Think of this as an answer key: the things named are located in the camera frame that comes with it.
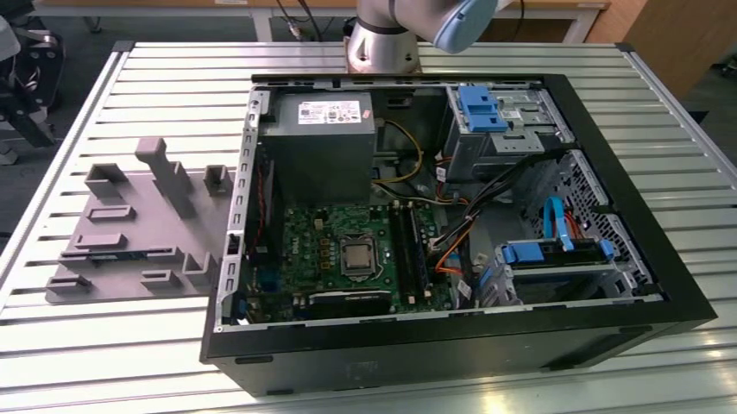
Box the black RAM slot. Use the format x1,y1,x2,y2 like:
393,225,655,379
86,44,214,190
390,201,418,304

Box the grey parts rack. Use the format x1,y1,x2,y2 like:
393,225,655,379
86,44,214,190
45,136,241,305

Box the grey power supply unit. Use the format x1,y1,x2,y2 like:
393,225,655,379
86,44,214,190
262,91,381,204

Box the green motherboard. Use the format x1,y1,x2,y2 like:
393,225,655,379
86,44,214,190
245,202,457,323

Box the silver CPU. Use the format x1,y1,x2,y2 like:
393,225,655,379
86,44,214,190
344,245,374,269

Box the CPU socket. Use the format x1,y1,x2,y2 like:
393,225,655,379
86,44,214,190
337,234,386,280

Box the black graphics card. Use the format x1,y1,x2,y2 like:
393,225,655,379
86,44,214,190
293,289,393,317

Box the blue drive latch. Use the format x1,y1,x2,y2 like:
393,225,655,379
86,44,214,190
458,87,512,134

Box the grey metal drive cage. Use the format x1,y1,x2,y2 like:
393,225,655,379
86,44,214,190
446,84,576,183

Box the wooden desk white legs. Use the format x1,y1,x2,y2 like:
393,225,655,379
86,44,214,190
34,0,613,44

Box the hard disk in blue carrier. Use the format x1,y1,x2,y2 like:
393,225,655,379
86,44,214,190
499,239,616,272

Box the black PC case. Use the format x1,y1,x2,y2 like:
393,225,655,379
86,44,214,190
198,72,720,398

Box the wooden cabinet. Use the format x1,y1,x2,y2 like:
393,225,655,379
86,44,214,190
585,0,737,101

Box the red twisted wire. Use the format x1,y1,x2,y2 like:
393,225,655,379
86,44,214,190
256,161,273,252

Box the yellow wires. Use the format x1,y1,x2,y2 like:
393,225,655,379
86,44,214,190
372,119,426,191

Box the orange wire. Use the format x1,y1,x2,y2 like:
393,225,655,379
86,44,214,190
434,243,465,276

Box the black cable bundle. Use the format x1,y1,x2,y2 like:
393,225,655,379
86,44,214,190
429,146,572,254

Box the blue flat wire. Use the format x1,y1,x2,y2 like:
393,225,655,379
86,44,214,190
544,196,577,252

